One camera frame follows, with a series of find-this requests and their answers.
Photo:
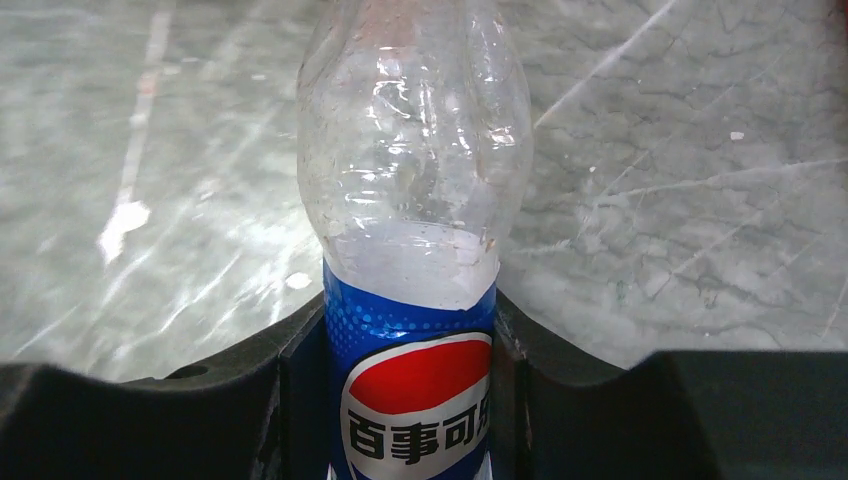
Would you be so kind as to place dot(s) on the pepsi bottle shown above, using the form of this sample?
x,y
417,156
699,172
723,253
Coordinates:
x,y
415,145

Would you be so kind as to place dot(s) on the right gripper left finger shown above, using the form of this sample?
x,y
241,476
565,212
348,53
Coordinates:
x,y
255,410

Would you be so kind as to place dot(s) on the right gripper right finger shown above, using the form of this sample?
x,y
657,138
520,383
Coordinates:
x,y
560,413

